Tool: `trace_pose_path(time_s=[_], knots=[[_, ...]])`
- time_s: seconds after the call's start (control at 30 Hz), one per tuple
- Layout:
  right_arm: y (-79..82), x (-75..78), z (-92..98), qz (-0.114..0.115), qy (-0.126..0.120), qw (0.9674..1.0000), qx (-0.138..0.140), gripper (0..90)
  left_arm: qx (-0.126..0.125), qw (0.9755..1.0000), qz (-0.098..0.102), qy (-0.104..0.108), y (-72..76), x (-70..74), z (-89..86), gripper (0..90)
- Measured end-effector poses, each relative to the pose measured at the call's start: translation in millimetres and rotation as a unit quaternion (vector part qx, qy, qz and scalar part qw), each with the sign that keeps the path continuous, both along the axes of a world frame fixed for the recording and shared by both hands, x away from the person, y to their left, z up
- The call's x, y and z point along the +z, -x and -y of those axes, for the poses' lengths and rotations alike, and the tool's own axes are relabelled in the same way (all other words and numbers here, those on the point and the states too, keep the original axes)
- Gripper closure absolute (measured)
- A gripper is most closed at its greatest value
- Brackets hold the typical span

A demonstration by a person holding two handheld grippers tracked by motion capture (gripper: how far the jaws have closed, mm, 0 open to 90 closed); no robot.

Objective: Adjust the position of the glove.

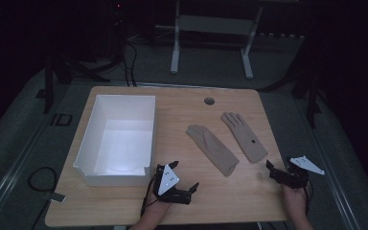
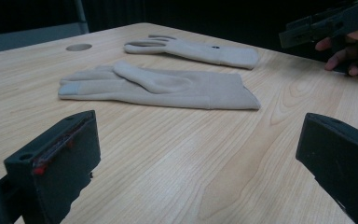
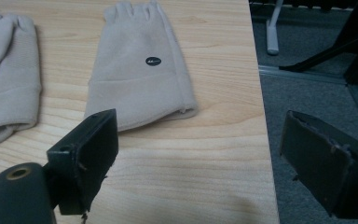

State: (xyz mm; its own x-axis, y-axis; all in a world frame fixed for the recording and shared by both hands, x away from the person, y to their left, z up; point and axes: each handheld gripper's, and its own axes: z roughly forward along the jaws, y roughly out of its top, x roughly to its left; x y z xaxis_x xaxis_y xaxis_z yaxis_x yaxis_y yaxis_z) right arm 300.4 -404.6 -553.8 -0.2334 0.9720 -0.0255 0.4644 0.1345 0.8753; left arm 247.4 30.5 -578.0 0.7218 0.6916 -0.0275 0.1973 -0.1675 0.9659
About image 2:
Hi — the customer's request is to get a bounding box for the round table cable hole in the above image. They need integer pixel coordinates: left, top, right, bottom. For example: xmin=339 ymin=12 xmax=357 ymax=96
xmin=65 ymin=43 xmax=93 ymax=52

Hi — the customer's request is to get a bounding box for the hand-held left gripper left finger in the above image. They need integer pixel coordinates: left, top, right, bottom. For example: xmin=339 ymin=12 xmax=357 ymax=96
xmin=3 ymin=109 xmax=102 ymax=224

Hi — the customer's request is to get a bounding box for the beige glove with dark dot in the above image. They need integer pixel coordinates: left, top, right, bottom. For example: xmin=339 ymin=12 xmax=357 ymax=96
xmin=123 ymin=34 xmax=260 ymax=70

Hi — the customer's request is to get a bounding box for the plain beige glove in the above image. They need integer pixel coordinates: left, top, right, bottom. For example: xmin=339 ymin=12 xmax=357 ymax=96
xmin=57 ymin=60 xmax=262 ymax=111

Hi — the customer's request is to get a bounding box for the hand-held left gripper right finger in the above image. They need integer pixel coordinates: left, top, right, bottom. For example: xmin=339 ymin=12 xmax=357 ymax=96
xmin=295 ymin=112 xmax=358 ymax=224

